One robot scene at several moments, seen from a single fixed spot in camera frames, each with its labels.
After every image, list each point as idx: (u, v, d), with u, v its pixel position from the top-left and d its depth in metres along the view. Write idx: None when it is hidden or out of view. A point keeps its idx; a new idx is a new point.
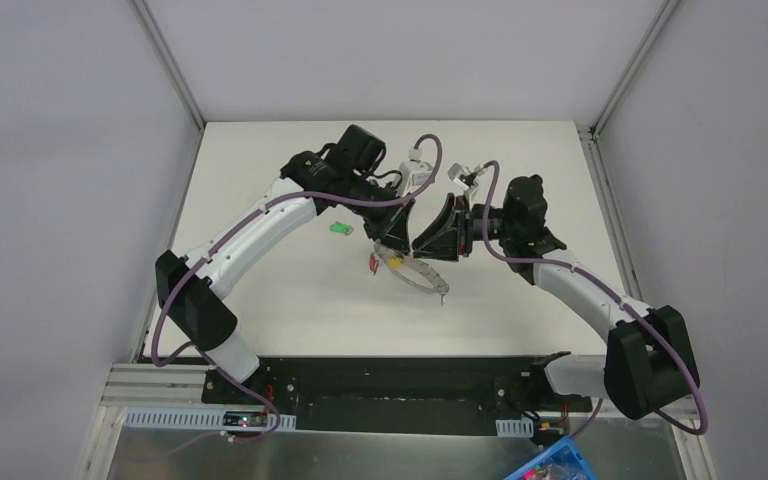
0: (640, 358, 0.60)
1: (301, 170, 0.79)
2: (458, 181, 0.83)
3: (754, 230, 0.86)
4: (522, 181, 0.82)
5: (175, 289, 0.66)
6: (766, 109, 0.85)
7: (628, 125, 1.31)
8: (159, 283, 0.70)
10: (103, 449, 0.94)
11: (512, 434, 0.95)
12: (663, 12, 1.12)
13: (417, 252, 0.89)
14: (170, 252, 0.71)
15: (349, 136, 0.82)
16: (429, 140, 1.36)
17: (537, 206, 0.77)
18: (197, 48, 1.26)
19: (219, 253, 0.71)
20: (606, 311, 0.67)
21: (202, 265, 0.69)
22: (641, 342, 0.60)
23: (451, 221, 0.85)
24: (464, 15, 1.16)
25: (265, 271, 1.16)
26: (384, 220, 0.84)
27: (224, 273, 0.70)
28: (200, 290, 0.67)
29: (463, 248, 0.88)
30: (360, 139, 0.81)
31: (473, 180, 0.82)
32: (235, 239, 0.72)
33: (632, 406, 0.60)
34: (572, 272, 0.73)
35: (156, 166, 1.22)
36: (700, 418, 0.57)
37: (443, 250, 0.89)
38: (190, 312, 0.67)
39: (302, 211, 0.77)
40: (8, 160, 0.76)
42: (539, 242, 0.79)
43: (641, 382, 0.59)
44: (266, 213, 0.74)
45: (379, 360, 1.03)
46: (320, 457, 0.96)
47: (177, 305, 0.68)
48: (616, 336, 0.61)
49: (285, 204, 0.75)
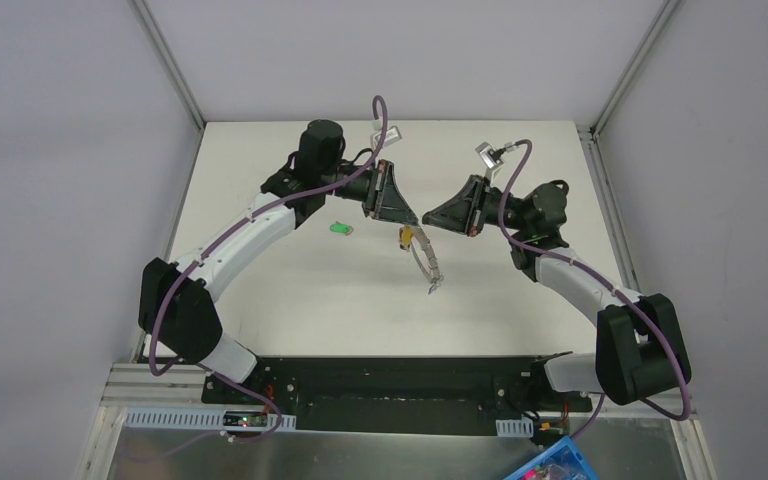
0: (626, 340, 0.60)
1: (280, 187, 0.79)
2: (484, 157, 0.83)
3: (754, 229, 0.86)
4: (548, 188, 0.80)
5: (168, 293, 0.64)
6: (767, 109, 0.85)
7: (628, 125, 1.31)
8: (144, 295, 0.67)
10: (103, 450, 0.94)
11: (512, 434, 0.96)
12: (663, 13, 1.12)
13: (426, 219, 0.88)
14: (158, 259, 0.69)
15: (303, 143, 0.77)
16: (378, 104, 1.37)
17: (555, 218, 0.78)
18: (197, 49, 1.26)
19: (211, 257, 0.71)
20: (598, 297, 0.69)
21: (195, 268, 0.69)
22: (628, 325, 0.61)
23: (468, 192, 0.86)
24: (464, 16, 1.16)
25: (266, 268, 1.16)
26: (370, 193, 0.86)
27: (216, 277, 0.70)
28: (194, 294, 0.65)
29: (474, 227, 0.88)
30: (314, 145, 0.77)
31: (500, 156, 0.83)
32: (225, 243, 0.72)
33: (619, 390, 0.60)
34: (570, 266, 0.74)
35: (156, 166, 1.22)
36: (684, 405, 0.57)
37: (453, 220, 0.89)
38: (183, 318, 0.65)
39: (285, 220, 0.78)
40: (8, 161, 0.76)
42: (545, 240, 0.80)
43: (628, 365, 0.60)
44: (253, 222, 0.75)
45: (384, 360, 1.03)
46: (320, 457, 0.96)
47: (166, 316, 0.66)
48: (604, 317, 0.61)
49: (268, 213, 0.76)
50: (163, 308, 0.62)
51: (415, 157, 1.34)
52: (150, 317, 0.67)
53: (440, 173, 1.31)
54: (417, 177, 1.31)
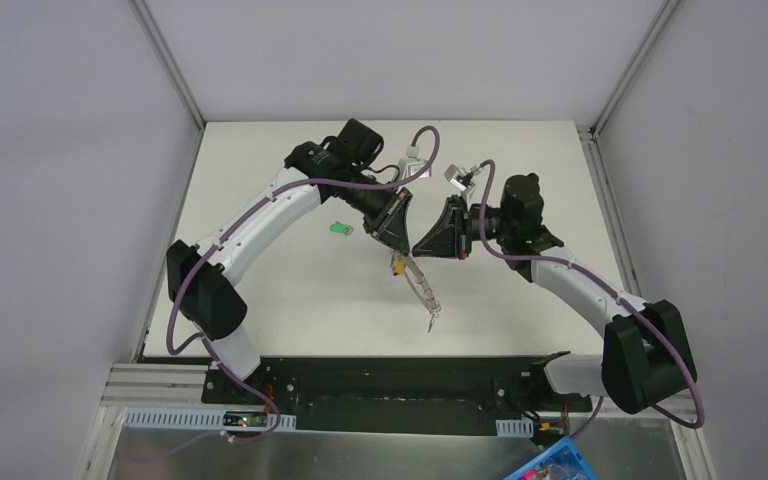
0: (637, 352, 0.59)
1: (303, 159, 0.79)
2: (454, 182, 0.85)
3: (754, 228, 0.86)
4: (520, 179, 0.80)
5: (189, 275, 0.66)
6: (766, 109, 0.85)
7: (628, 125, 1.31)
8: (171, 274, 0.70)
10: (103, 449, 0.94)
11: (512, 434, 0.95)
12: (663, 12, 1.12)
13: (417, 252, 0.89)
14: (179, 241, 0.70)
15: (348, 129, 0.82)
16: (428, 133, 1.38)
17: (533, 203, 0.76)
18: (196, 48, 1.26)
19: (230, 239, 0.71)
20: (602, 306, 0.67)
21: (214, 252, 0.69)
22: (638, 337, 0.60)
23: (449, 218, 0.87)
24: (464, 16, 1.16)
25: (266, 268, 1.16)
26: (380, 214, 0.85)
27: (236, 260, 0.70)
28: (214, 279, 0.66)
29: (464, 250, 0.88)
30: (360, 133, 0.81)
31: (470, 179, 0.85)
32: (245, 225, 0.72)
33: (628, 399, 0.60)
34: (568, 269, 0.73)
35: (155, 166, 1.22)
36: (696, 413, 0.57)
37: (442, 247, 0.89)
38: (203, 300, 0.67)
39: (307, 198, 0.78)
40: (9, 160, 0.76)
42: (535, 240, 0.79)
43: (638, 375, 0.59)
44: (274, 201, 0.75)
45: (389, 359, 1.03)
46: (320, 457, 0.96)
47: (188, 295, 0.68)
48: (613, 330, 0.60)
49: (292, 191, 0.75)
50: (183, 287, 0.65)
51: None
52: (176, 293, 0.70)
53: (439, 173, 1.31)
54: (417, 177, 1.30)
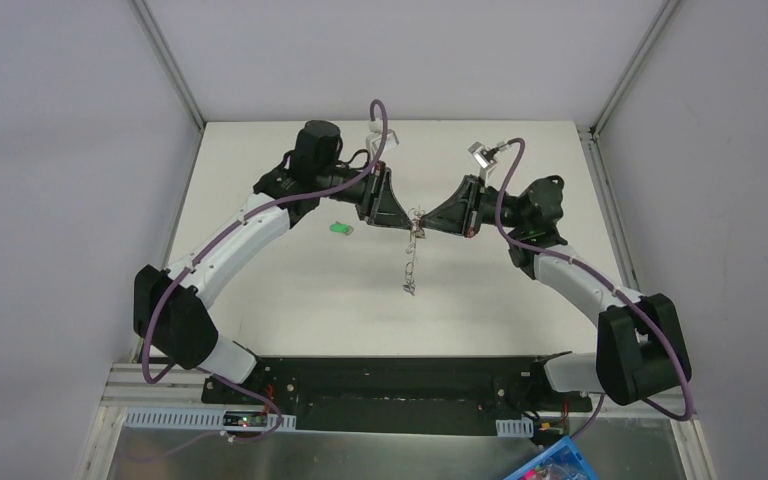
0: (628, 340, 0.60)
1: (272, 187, 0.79)
2: (478, 157, 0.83)
3: (754, 228, 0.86)
4: (544, 185, 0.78)
5: (160, 300, 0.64)
6: (766, 109, 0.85)
7: (628, 125, 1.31)
8: (137, 302, 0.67)
10: (103, 449, 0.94)
11: (512, 434, 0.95)
12: (662, 12, 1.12)
13: (425, 221, 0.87)
14: (148, 266, 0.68)
15: (301, 141, 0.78)
16: (377, 107, 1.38)
17: (552, 213, 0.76)
18: (196, 48, 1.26)
19: (202, 262, 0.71)
20: (598, 298, 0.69)
21: (187, 275, 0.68)
22: (630, 325, 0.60)
23: (464, 193, 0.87)
24: (463, 16, 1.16)
25: (266, 268, 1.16)
26: (367, 197, 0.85)
27: (208, 283, 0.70)
28: (186, 301, 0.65)
29: (470, 229, 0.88)
30: (313, 144, 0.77)
31: (493, 155, 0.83)
32: (216, 248, 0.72)
33: (620, 390, 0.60)
34: (570, 264, 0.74)
35: (155, 166, 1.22)
36: (685, 401, 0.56)
37: (449, 221, 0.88)
38: (175, 325, 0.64)
39: (278, 221, 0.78)
40: (9, 161, 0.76)
42: (542, 238, 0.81)
43: (629, 364, 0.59)
44: (245, 225, 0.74)
45: (389, 359, 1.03)
46: (320, 457, 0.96)
47: (159, 322, 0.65)
48: (605, 318, 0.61)
49: (262, 215, 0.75)
50: (156, 314, 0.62)
51: (415, 157, 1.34)
52: (144, 324, 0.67)
53: (439, 173, 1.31)
54: (417, 177, 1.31)
